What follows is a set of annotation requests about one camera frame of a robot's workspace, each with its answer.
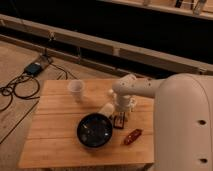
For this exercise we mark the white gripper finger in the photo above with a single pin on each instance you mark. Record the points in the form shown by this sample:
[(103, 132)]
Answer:
[(116, 115), (126, 116)]

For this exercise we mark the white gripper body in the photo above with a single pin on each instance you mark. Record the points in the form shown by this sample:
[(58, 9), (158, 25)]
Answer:
[(124, 103)]

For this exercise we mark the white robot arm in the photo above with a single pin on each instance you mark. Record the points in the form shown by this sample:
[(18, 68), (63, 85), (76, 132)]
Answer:
[(182, 118)]

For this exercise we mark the red shiny wrapped snack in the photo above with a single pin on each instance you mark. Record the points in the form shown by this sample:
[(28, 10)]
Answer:
[(131, 137)]

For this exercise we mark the black round bowl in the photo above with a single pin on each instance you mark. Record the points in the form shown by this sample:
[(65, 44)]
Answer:
[(94, 130)]

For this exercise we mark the wooden table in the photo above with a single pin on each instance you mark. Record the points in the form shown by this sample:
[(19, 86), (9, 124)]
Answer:
[(52, 139)]

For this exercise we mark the black power adapter box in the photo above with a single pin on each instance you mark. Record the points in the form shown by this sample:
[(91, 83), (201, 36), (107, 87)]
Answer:
[(33, 69)]

